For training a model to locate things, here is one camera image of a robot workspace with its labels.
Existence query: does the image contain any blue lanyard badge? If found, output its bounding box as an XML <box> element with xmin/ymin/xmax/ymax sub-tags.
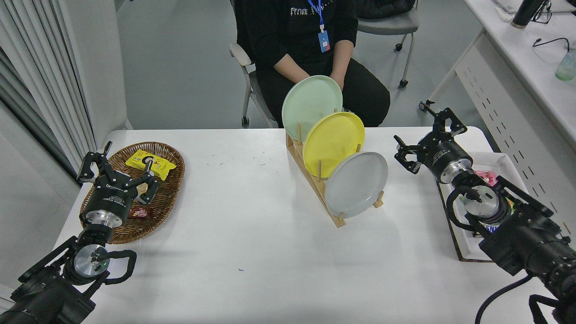
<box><xmin>308</xmin><ymin>0</ymin><xmax>331</xmax><ymax>54</ymax></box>

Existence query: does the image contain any person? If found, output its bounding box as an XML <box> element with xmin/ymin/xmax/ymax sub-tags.
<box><xmin>233</xmin><ymin>0</ymin><xmax>391</xmax><ymax>129</ymax></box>

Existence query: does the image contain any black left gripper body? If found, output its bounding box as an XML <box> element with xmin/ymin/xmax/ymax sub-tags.
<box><xmin>84</xmin><ymin>178</ymin><xmax>138</xmax><ymax>220</ymax></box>

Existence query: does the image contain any brown wicker basket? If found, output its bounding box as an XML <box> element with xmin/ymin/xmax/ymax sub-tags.
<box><xmin>80</xmin><ymin>141</ymin><xmax>185</xmax><ymax>245</ymax></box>

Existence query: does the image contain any grey plate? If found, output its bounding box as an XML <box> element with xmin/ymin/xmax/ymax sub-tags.
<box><xmin>324</xmin><ymin>151</ymin><xmax>389</xmax><ymax>220</ymax></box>

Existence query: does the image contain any white desk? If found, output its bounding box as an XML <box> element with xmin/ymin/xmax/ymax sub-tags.
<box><xmin>418</xmin><ymin>0</ymin><xmax>576</xmax><ymax>239</ymax></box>

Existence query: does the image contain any yellow plate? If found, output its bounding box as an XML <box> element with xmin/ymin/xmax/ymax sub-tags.
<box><xmin>302</xmin><ymin>112</ymin><xmax>365</xmax><ymax>179</ymax></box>

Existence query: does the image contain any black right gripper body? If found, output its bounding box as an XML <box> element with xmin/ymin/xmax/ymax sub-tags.
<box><xmin>417</xmin><ymin>134</ymin><xmax>473</xmax><ymax>181</ymax></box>

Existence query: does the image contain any grey white curtain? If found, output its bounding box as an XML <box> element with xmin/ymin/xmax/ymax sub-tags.
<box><xmin>0</xmin><ymin>0</ymin><xmax>97</xmax><ymax>180</ymax></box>

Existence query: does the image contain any grey wheeled chair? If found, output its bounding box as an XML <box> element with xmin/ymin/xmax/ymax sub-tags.
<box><xmin>355</xmin><ymin>0</ymin><xmax>420</xmax><ymax>89</ymax></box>

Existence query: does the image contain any pale green plate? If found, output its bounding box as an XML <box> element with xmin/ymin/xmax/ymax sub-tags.
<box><xmin>282</xmin><ymin>75</ymin><xmax>343</xmax><ymax>143</ymax></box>

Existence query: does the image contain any tan snack packet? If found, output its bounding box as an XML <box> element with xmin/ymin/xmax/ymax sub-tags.
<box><xmin>134</xmin><ymin>182</ymin><xmax>153</xmax><ymax>204</ymax></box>

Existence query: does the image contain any black jacket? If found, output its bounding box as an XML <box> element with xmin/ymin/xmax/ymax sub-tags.
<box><xmin>355</xmin><ymin>0</ymin><xmax>415</xmax><ymax>19</ymax></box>

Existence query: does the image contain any thin black cable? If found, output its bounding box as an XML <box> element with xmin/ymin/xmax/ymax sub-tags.
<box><xmin>533</xmin><ymin>37</ymin><xmax>571</xmax><ymax>51</ymax></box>

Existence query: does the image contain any yellow snack packet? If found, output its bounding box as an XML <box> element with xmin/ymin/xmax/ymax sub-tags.
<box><xmin>125</xmin><ymin>150</ymin><xmax>176</xmax><ymax>181</ymax></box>

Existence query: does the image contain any pale green plastic bottle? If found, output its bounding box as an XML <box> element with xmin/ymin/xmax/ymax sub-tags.
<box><xmin>555</xmin><ymin>41</ymin><xmax>576</xmax><ymax>81</ymax></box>

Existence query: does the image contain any chair with white armrests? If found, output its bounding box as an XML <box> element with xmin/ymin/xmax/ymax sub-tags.
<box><xmin>229</xmin><ymin>43</ymin><xmax>279</xmax><ymax>129</ymax></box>

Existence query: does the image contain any pink snack packet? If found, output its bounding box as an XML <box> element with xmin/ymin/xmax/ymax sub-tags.
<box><xmin>473</xmin><ymin>170</ymin><xmax>498</xmax><ymax>187</ymax></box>

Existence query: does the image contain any white tray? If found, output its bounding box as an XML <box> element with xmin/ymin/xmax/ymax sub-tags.
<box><xmin>436</xmin><ymin>152</ymin><xmax>531</xmax><ymax>262</ymax></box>

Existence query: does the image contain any wooden plate rack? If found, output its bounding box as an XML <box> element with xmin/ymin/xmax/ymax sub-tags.
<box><xmin>286</xmin><ymin>108</ymin><xmax>385</xmax><ymax>228</ymax></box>

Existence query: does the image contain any black flask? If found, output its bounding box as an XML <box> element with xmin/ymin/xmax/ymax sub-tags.
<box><xmin>512</xmin><ymin>0</ymin><xmax>546</xmax><ymax>29</ymax></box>

